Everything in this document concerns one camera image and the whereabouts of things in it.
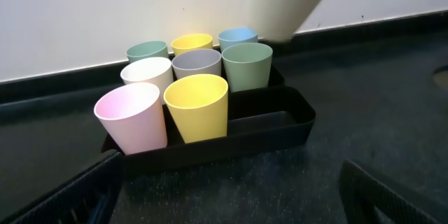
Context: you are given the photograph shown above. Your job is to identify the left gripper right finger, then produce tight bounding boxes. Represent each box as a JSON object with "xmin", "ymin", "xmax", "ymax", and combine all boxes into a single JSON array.
[{"xmin": 338, "ymin": 159, "xmax": 448, "ymax": 224}]

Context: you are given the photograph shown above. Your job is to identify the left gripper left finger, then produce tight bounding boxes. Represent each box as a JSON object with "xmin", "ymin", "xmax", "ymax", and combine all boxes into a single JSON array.
[{"xmin": 0, "ymin": 149, "xmax": 124, "ymax": 224}]

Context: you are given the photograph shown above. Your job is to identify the white cup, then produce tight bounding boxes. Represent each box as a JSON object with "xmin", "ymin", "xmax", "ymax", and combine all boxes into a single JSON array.
[
  {"xmin": 120, "ymin": 57, "xmax": 175, "ymax": 105},
  {"xmin": 244, "ymin": 0, "xmax": 342, "ymax": 43}
]

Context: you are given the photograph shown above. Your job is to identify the pink cup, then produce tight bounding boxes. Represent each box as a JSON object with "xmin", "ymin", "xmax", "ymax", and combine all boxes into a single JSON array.
[{"xmin": 93, "ymin": 82, "xmax": 169, "ymax": 155}]

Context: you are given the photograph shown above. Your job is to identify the black tray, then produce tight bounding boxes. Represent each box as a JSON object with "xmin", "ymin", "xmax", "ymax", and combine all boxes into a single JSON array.
[{"xmin": 101, "ymin": 54, "xmax": 316, "ymax": 178}]

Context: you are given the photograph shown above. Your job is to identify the yellow cup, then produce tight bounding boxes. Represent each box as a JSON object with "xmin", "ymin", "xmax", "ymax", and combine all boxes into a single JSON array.
[
  {"xmin": 163, "ymin": 73, "xmax": 230, "ymax": 144},
  {"xmin": 170, "ymin": 33, "xmax": 214, "ymax": 57}
]

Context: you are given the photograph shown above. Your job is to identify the green cup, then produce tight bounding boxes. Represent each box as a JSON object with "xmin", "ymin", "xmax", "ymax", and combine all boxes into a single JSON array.
[
  {"xmin": 221, "ymin": 42, "xmax": 274, "ymax": 93},
  {"xmin": 125, "ymin": 40, "xmax": 169, "ymax": 64}
]

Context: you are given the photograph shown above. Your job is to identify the grey cup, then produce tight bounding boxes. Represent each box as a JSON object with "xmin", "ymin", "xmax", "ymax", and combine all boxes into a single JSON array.
[{"xmin": 171, "ymin": 48, "xmax": 223, "ymax": 81}]

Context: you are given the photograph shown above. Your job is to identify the blue cup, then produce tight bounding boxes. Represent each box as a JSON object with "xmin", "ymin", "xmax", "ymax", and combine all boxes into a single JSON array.
[{"xmin": 218, "ymin": 27, "xmax": 259, "ymax": 52}]

